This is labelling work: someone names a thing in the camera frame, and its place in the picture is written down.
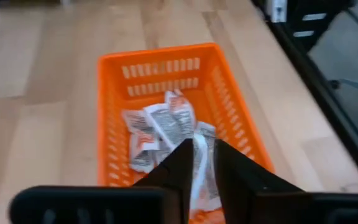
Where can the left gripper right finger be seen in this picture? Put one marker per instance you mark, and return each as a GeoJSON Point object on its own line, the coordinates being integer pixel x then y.
{"type": "Point", "coordinates": [238, 183]}

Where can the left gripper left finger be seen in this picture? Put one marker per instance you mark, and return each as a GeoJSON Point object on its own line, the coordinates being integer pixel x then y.
{"type": "Point", "coordinates": [179, 174]}

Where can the orange label white packet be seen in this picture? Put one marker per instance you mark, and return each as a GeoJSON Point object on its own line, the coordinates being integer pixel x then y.
{"type": "Point", "coordinates": [202, 174]}
{"type": "Point", "coordinates": [182, 109]}
{"type": "Point", "coordinates": [138, 127]}

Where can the black text white packet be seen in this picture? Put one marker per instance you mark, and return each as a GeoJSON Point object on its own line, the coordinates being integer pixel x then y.
{"type": "Point", "coordinates": [141, 160]}
{"type": "Point", "coordinates": [163, 124]}
{"type": "Point", "coordinates": [206, 128]}

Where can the orange plastic basket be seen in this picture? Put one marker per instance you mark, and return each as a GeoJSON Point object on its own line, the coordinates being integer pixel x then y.
{"type": "Point", "coordinates": [107, 124]}

